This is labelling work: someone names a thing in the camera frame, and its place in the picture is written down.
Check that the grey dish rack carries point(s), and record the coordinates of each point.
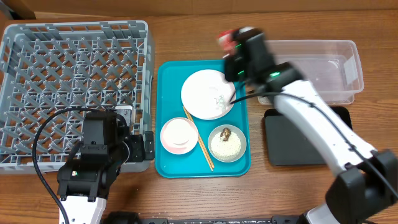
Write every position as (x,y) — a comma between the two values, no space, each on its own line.
(53,72)

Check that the black tray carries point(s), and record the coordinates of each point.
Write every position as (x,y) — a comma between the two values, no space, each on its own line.
(286,145)

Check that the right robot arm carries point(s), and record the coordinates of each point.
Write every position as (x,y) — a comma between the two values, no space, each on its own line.
(365,179)

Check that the brown food piece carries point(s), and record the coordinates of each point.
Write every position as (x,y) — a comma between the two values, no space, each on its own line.
(225,134)

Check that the grey bowl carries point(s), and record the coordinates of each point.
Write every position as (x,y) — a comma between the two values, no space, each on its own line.
(235,130)

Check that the red snack wrapper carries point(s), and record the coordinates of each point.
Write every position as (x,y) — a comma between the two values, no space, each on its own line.
(226,41)

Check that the teal plastic tray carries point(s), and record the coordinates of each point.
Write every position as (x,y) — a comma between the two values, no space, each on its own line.
(170,79)

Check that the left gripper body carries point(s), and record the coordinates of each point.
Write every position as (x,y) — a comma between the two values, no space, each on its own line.
(148,145)

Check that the white cup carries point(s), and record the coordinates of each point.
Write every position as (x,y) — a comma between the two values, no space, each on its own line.
(178,131)

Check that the white rice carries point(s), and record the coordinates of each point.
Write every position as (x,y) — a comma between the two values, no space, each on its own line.
(226,150)

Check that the large white plate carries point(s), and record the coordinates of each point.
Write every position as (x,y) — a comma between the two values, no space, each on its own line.
(200,89)

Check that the white tissue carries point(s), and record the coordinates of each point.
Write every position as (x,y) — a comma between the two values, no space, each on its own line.
(220,103)

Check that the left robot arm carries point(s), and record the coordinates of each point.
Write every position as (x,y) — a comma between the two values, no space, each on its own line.
(84,186)

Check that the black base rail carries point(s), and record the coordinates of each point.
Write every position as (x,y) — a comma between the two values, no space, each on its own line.
(217,221)

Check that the wooden chopstick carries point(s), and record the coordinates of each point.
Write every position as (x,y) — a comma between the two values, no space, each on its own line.
(203,146)
(202,149)

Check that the clear plastic bin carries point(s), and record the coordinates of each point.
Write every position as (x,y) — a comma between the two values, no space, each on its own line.
(333,66)

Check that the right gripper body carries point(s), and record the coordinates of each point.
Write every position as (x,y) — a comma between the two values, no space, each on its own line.
(236,73)

